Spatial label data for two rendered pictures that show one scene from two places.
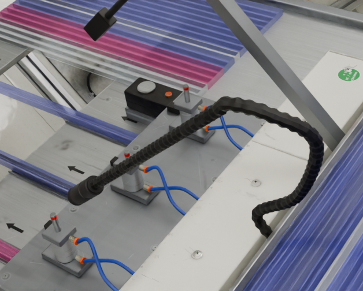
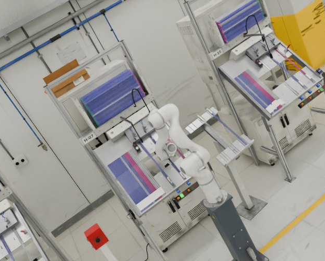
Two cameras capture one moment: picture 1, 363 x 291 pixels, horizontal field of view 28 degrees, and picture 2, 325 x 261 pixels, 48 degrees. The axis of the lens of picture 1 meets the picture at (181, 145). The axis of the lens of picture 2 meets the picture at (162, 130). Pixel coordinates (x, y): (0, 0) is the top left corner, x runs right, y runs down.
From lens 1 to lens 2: 3.02 m
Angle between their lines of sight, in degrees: 73
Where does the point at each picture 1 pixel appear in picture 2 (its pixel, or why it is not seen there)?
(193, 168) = (137, 128)
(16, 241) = not seen: hidden behind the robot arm
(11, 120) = not seen: outside the picture
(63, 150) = (151, 148)
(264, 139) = (127, 126)
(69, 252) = not seen: hidden behind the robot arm
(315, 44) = (107, 155)
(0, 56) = (157, 177)
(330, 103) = (117, 128)
